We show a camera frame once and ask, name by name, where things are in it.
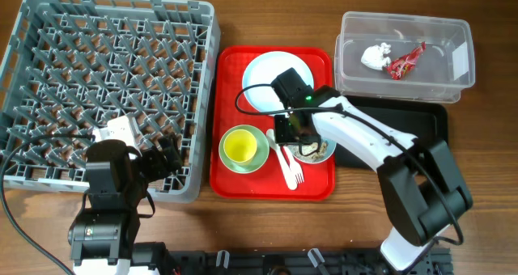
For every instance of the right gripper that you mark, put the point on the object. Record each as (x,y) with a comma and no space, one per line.
(282,135)

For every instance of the grey dishwasher rack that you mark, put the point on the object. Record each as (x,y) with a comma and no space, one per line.
(73,66)

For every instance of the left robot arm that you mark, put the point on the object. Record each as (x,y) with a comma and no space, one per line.
(102,236)

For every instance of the black tray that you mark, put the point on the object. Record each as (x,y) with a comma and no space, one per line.
(425,120)

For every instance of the clear plastic bin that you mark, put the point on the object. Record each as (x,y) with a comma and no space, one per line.
(443,71)

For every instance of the red plastic tray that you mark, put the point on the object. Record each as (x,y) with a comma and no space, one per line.
(268,181)

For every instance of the food scraps rice and nuts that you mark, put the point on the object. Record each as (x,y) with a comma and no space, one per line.
(313,151)

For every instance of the red snack wrapper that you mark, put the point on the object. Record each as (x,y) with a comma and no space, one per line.
(400,67)

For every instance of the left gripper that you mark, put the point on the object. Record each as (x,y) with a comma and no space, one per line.
(163,169)

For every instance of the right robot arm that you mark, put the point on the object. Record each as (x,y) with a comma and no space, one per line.
(423,189)

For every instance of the yellow cup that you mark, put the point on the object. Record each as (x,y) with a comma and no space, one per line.
(240,146)

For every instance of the white plastic fork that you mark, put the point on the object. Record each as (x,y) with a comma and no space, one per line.
(294,166)

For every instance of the white plastic spoon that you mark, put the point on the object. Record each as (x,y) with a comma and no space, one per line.
(286,171)

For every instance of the large light blue plate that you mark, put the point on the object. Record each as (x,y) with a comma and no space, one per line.
(263,70)

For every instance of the green saucer plate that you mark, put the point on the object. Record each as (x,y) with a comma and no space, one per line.
(260,157)

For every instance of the light blue bowl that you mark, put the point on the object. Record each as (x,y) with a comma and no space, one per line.
(330,150)

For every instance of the white napkin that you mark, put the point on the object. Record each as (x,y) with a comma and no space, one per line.
(376,57)

